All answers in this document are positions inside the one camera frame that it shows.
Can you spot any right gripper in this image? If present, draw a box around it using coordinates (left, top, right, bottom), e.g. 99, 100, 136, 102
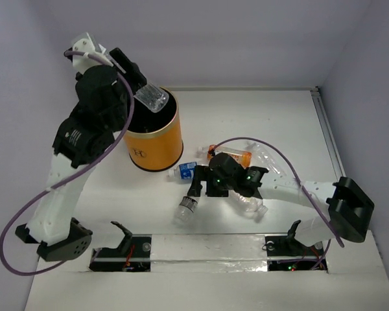
187, 163, 235, 196

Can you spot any small bottle black cap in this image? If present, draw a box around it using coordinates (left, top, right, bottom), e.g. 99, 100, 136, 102
173, 196, 198, 225

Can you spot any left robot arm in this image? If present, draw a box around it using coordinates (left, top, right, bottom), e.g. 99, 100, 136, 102
16, 48, 147, 262

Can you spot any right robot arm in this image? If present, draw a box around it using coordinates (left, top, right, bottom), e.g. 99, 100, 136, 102
187, 153, 375, 254

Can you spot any orange cylindrical bin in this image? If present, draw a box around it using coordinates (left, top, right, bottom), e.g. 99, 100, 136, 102
123, 87, 183, 172

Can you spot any blue label bottle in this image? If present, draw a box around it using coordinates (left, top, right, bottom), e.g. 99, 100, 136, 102
168, 161, 197, 180

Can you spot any orange label bottle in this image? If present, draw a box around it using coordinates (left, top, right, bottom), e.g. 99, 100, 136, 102
196, 144, 252, 168

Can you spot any green yellow label bottle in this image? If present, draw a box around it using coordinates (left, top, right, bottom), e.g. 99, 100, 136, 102
228, 190, 268, 223

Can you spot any clear unlabelled bottle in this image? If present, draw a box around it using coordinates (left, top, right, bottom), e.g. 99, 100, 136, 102
246, 141, 286, 177

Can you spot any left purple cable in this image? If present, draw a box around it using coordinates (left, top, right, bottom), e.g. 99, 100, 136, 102
0, 50, 136, 276

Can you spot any silver taped front rail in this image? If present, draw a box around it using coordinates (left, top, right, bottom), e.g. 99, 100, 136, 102
89, 234, 327, 273

